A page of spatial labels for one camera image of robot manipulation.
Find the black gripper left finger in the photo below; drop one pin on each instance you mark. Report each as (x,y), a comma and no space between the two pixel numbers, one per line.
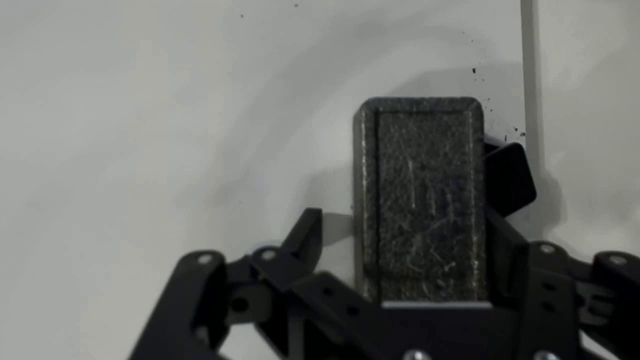
(267,300)

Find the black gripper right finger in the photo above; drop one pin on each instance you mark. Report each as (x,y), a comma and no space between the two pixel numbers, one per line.
(573,306)

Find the black whiteboard duster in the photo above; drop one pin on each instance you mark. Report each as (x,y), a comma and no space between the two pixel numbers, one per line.
(420,201)

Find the large white whiteboard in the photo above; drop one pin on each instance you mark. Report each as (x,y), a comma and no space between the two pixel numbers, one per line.
(133,101)

